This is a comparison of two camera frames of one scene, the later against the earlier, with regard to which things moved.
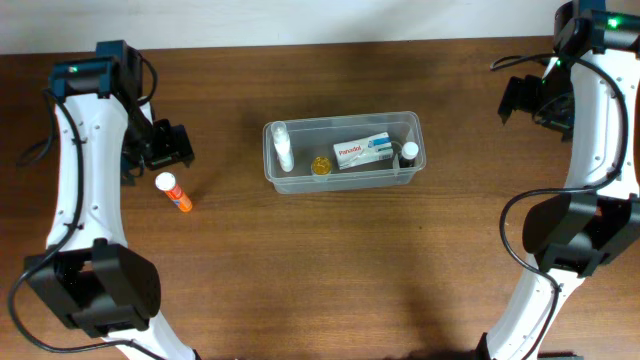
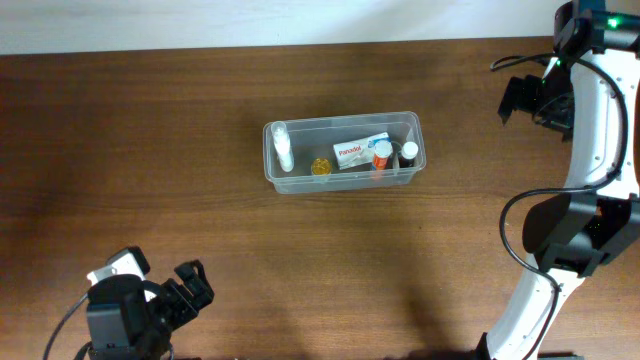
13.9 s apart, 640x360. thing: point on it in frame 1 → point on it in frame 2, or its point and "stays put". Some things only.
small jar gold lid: (321, 165) stays put
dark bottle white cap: (409, 153) stays put
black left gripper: (170, 145) → (180, 296)
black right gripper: (520, 98) stays put
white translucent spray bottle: (283, 146) stays put
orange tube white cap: (166, 182) → (382, 150)
